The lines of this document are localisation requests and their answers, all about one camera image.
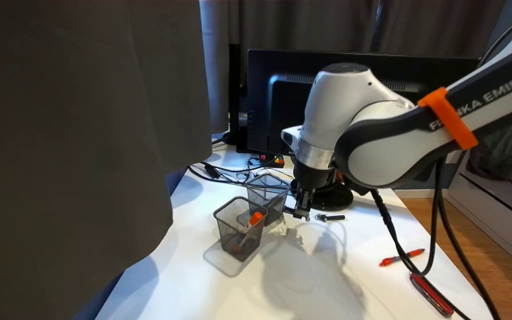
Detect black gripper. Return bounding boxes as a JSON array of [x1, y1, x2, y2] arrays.
[[292, 163, 337, 222]]

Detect empty gray mesh pen holder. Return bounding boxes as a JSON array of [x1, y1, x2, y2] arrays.
[[246, 172, 294, 227]]

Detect mesh pen holder with orange item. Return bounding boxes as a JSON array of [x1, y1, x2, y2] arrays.
[[212, 195, 269, 265]]

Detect red pen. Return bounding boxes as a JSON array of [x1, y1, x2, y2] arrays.
[[377, 247, 427, 268]]

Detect black round monitor stand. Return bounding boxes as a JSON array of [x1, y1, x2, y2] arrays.
[[290, 176, 356, 211]]

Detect short black marker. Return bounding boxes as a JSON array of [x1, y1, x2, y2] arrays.
[[315, 213, 349, 224]]

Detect orange tipped item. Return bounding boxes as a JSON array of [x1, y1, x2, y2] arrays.
[[235, 210, 267, 250]]

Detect black computer monitor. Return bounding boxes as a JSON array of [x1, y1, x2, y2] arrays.
[[228, 42, 482, 160]]

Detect red pocket knife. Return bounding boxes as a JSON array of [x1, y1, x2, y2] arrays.
[[409, 270, 457, 320]]

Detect pleated gray curtain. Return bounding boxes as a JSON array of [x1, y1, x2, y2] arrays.
[[198, 0, 509, 135]]

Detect large gray curtain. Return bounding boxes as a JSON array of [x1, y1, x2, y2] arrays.
[[0, 0, 214, 320]]

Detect black cables on desk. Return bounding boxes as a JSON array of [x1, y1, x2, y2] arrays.
[[187, 149, 289, 186]]

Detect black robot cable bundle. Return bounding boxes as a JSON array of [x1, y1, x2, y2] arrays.
[[369, 154, 504, 320]]

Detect orange strap on arm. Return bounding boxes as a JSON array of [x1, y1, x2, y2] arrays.
[[417, 85, 482, 153]]

